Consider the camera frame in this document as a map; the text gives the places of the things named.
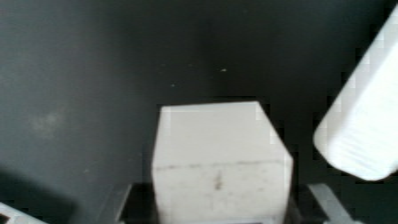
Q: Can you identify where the white front fence rail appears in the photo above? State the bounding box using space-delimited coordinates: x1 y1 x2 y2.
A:
0 202 48 224

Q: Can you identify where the white chair leg with tag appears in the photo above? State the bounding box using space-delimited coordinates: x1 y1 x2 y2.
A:
312 11 398 181

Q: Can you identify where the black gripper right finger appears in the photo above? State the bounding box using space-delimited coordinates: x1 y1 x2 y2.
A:
307 183 362 224

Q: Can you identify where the white chair seat block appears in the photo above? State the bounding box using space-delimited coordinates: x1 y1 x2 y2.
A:
151 102 293 224

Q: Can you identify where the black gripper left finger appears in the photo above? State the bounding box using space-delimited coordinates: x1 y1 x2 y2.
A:
96 184 131 224

